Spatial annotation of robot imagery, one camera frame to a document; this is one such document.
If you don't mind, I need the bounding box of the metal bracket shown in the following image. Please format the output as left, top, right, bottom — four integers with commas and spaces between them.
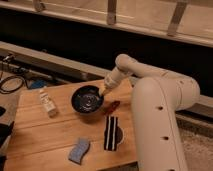
107, 0, 117, 25
32, 0, 45, 12
167, 0, 188, 36

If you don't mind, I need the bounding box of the small dark gripper tip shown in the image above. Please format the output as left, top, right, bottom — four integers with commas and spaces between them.
99, 89, 111, 97

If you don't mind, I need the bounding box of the metal bracket left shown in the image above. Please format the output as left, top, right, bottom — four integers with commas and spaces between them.
32, 0, 45, 12

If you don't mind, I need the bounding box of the black white striped cloth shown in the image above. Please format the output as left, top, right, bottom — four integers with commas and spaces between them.
104, 116, 123, 151

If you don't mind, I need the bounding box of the black cable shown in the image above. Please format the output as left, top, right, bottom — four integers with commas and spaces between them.
0, 54, 29, 95

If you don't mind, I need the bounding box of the red handled tool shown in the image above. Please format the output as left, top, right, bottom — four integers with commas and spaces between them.
104, 101, 120, 115

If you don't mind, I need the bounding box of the dark ceramic bowl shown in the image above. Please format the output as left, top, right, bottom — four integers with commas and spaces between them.
71, 85, 104, 114

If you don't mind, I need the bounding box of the black object at left edge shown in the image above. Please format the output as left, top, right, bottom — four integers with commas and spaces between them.
0, 106, 14, 171

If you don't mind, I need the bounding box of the metal bracket right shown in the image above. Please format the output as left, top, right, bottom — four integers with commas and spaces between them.
167, 0, 188, 36

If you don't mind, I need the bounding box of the wooden cutting board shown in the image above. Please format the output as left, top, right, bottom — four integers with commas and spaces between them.
4, 80, 136, 171

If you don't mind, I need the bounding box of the white tapered gripper body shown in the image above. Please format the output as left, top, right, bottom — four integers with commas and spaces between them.
104, 67, 126, 89

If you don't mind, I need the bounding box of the metal bracket middle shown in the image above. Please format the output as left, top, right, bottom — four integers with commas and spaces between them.
107, 0, 117, 25

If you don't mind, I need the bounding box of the blue object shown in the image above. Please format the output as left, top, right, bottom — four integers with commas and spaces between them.
30, 79, 46, 89

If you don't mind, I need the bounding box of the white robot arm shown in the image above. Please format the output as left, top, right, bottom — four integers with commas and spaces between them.
100, 54, 200, 171

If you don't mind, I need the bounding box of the blue sponge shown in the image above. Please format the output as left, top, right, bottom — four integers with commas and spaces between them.
68, 138, 90, 164

